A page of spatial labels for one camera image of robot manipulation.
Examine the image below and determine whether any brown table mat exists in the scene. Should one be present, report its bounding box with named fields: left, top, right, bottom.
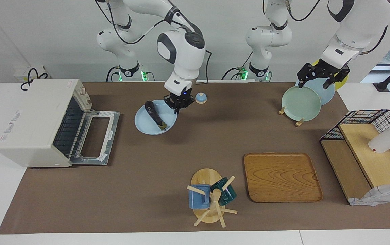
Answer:
left=0, top=82, right=390, bottom=235

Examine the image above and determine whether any wooden serving tray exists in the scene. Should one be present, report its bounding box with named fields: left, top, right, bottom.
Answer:
left=243, top=153, right=323, bottom=203

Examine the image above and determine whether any light blue plate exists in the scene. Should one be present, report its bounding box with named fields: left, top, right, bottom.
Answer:
left=134, top=99, right=179, bottom=136
left=295, top=78, right=336, bottom=106

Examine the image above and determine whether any white cup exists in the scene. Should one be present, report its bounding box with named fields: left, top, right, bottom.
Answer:
left=368, top=126, right=390, bottom=154

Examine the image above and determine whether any black oven power cord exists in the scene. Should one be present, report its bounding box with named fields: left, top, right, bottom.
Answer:
left=20, top=68, right=49, bottom=91

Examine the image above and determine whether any wooden plate rack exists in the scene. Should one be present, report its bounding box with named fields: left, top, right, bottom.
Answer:
left=278, top=106, right=305, bottom=127

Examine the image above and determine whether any dark green mug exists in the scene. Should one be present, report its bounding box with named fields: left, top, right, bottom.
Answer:
left=210, top=177, right=237, bottom=207

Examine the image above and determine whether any wooden mug tree stand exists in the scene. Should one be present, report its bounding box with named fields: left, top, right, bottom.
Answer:
left=187, top=168, right=238, bottom=228

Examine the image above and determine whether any black wire basket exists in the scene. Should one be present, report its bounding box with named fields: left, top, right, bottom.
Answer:
left=320, top=109, right=390, bottom=181

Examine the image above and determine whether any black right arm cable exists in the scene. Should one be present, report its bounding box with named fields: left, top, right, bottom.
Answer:
left=94, top=0, right=213, bottom=84

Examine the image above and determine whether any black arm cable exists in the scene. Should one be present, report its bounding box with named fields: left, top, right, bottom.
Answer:
left=263, top=0, right=387, bottom=55
left=94, top=0, right=213, bottom=84

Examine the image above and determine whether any glass oven door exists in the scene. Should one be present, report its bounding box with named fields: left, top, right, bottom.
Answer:
left=69, top=110, right=121, bottom=166

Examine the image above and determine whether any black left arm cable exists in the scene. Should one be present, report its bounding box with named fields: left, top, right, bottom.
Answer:
left=263, top=0, right=387, bottom=55

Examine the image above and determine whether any wooden two-tier shelf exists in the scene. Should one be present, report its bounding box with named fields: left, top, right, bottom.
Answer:
left=320, top=123, right=390, bottom=206

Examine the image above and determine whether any blue mug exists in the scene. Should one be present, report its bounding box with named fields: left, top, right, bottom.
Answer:
left=188, top=184, right=211, bottom=210

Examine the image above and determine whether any yellow plate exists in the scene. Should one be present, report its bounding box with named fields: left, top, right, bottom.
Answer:
left=312, top=59, right=349, bottom=91

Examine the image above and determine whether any pale green plate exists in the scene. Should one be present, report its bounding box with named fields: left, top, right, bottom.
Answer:
left=281, top=86, right=321, bottom=122

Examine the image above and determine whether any dark purple eggplant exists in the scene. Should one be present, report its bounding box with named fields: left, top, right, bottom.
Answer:
left=144, top=101, right=168, bottom=132

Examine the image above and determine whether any cream toaster oven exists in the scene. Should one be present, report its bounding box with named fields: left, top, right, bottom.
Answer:
left=0, top=79, right=120, bottom=168

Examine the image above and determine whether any black oven wire rack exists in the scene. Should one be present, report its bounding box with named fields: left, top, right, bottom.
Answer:
left=52, top=97, right=92, bottom=159

